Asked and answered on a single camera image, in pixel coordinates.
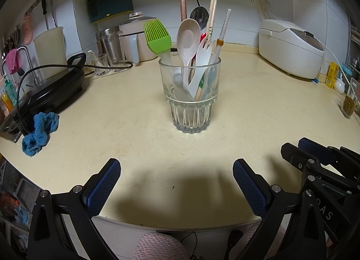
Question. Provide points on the pink round hanging pad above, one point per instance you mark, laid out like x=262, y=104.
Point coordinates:
x=27, y=28

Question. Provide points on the metal spoon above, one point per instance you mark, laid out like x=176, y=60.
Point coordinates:
x=197, y=13

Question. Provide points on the green dish soap bottle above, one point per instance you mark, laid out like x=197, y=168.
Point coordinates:
x=8, y=91

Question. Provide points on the pink cloth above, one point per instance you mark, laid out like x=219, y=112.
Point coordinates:
x=13, y=61

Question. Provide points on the steel hanging utensil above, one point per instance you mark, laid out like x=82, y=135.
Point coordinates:
x=53, y=9

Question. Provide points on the white rice cooker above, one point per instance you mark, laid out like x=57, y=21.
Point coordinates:
x=287, y=49

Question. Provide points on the clear ribbed glass cup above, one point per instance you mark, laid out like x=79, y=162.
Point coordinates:
x=191, y=119

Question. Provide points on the yellow carton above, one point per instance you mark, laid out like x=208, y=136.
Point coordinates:
x=332, y=75

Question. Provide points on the glass of tea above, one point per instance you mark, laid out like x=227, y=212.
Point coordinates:
x=348, y=105

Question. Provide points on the person's left leg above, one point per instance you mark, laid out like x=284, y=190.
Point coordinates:
x=157, y=247

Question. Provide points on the person's right leg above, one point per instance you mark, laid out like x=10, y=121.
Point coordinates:
x=251, y=233

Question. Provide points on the light blue plastic spoon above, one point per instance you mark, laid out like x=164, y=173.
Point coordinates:
x=212, y=78

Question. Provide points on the white plastic spork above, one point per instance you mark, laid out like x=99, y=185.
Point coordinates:
x=202, y=57

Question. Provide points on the black electric griddle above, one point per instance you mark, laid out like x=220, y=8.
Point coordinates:
x=53, y=85

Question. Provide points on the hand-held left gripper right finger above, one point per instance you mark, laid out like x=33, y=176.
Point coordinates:
x=250, y=189

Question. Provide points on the small clear glass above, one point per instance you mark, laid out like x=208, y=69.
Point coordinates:
x=99, y=65

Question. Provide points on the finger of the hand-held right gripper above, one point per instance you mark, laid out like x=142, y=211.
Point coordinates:
x=291, y=150
x=313, y=146

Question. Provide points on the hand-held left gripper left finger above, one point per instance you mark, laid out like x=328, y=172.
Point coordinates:
x=104, y=189

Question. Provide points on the small white jar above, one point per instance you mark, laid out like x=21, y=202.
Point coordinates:
x=339, y=85

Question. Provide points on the person's leg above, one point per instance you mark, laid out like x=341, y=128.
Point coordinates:
x=157, y=247
x=251, y=233

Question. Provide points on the paper chopsticks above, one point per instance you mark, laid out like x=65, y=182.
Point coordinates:
x=211, y=15

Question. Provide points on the beige electric cooker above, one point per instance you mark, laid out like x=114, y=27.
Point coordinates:
x=140, y=43

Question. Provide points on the red plastic spoon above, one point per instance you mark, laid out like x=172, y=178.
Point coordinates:
x=202, y=37

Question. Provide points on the metal rack shelf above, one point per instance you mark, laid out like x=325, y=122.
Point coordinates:
x=355, y=51

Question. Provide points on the teal packet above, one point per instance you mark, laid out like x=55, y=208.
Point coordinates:
x=347, y=70

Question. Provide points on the blue knitted cloth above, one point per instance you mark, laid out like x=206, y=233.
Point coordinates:
x=39, y=127

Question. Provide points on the beige speckled spoon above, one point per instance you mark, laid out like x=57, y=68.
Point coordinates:
x=188, y=37

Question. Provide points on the stainless steel cup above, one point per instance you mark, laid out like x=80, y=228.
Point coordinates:
x=112, y=49

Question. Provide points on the blue cup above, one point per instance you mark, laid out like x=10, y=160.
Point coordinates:
x=21, y=215

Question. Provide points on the steel faucet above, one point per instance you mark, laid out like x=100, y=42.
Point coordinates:
x=33, y=68

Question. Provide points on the green wall utensil holder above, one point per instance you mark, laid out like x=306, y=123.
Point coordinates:
x=111, y=6

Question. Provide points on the green silicone basting brush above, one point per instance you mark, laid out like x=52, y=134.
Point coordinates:
x=157, y=37

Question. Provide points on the white cutting board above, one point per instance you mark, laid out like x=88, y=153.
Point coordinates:
x=50, y=49

